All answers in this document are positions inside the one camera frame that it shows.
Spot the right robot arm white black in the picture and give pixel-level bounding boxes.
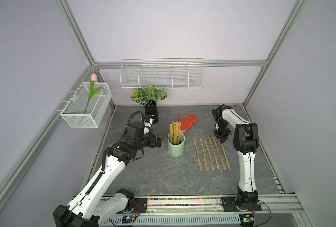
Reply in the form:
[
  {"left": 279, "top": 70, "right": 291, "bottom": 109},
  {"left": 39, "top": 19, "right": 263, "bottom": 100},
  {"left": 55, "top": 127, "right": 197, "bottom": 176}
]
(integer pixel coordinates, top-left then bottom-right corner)
[{"left": 212, "top": 104, "right": 259, "bottom": 211}]

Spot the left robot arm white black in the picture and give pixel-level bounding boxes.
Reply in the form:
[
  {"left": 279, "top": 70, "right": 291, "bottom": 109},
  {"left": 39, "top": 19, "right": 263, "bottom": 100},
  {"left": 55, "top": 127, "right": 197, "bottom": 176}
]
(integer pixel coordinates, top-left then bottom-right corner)
[{"left": 53, "top": 134, "right": 163, "bottom": 227}]

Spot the mint green storage cup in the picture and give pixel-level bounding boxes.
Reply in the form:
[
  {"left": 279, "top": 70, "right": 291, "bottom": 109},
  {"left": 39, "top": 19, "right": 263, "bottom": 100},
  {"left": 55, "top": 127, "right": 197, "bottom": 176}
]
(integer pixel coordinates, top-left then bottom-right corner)
[{"left": 168, "top": 132, "right": 185, "bottom": 157}]

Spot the bundle of brown paper straws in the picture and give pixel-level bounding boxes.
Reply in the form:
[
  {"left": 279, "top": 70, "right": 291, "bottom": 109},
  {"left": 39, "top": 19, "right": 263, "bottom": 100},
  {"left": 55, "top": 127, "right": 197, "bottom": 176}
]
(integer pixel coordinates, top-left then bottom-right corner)
[{"left": 170, "top": 122, "right": 181, "bottom": 145}]

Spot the black plant pot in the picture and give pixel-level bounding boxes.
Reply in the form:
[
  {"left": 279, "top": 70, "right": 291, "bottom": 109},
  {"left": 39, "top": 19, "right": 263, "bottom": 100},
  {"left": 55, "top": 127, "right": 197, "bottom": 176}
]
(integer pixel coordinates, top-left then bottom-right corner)
[{"left": 144, "top": 100, "right": 159, "bottom": 124}]

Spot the red hand-shaped scraper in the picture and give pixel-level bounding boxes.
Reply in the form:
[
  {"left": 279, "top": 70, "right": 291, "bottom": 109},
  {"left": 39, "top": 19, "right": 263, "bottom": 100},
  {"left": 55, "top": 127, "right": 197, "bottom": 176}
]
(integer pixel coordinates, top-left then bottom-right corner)
[{"left": 178, "top": 114, "right": 197, "bottom": 133}]

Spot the green artificial plant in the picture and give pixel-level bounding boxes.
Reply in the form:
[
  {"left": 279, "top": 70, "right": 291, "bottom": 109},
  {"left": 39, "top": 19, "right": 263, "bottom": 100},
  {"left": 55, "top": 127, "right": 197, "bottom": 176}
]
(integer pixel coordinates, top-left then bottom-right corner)
[{"left": 131, "top": 86, "right": 167, "bottom": 107}]

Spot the white mesh basket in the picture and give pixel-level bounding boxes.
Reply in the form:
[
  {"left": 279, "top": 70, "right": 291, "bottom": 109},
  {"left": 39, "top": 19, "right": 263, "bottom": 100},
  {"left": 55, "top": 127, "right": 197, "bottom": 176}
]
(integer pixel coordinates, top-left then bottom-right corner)
[{"left": 60, "top": 82, "right": 112, "bottom": 128}]

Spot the pink artificial tulip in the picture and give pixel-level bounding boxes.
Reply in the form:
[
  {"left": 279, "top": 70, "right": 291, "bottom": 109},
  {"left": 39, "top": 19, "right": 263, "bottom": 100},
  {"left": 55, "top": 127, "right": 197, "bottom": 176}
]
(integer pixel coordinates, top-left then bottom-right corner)
[{"left": 83, "top": 73, "right": 101, "bottom": 114}]

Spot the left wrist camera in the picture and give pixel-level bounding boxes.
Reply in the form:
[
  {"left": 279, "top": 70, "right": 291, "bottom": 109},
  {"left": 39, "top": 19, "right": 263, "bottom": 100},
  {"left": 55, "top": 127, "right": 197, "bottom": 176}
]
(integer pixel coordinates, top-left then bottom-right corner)
[{"left": 125, "top": 118, "right": 153, "bottom": 139}]

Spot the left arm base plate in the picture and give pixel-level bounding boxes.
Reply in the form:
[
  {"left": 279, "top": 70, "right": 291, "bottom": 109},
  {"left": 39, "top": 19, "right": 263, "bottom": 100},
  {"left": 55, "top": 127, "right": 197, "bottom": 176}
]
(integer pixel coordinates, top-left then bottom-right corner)
[{"left": 118, "top": 197, "right": 148, "bottom": 214}]

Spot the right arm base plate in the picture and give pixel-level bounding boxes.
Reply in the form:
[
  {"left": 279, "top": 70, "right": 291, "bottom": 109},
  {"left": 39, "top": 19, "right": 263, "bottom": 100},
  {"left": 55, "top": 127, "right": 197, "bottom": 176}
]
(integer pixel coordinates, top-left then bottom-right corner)
[{"left": 220, "top": 196, "right": 262, "bottom": 212}]

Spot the white wire wall shelf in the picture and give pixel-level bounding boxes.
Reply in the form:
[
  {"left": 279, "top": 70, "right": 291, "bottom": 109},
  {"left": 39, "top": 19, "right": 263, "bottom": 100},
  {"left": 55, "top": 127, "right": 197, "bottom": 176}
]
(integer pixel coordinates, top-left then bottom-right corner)
[{"left": 120, "top": 58, "right": 206, "bottom": 89}]

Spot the aluminium front rail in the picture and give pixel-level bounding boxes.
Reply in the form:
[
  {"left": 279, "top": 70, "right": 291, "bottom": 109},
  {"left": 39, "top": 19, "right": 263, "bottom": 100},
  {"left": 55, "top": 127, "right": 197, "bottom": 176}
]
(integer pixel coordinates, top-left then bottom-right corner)
[{"left": 99, "top": 194, "right": 304, "bottom": 215}]

